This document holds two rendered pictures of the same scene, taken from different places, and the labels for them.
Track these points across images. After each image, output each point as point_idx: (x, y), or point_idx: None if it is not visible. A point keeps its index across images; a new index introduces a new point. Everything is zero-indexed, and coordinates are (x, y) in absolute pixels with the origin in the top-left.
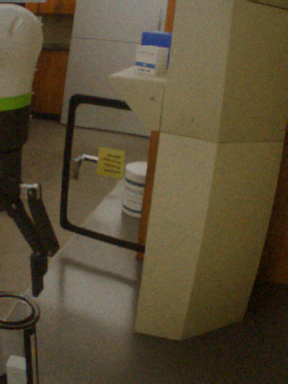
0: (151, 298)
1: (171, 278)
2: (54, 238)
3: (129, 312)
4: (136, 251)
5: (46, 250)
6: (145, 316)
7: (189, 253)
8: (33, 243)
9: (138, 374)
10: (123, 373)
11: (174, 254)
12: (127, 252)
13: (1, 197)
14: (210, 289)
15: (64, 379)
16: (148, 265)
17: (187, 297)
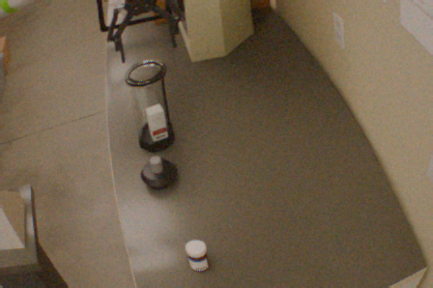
0: (197, 35)
1: (207, 18)
2: (181, 12)
3: (178, 53)
4: (151, 21)
5: (180, 18)
6: (196, 48)
7: (213, 2)
8: (171, 18)
9: (218, 85)
10: (209, 89)
11: (204, 5)
12: (146, 24)
13: (149, 5)
14: (230, 17)
15: (176, 112)
16: (189, 16)
17: (220, 26)
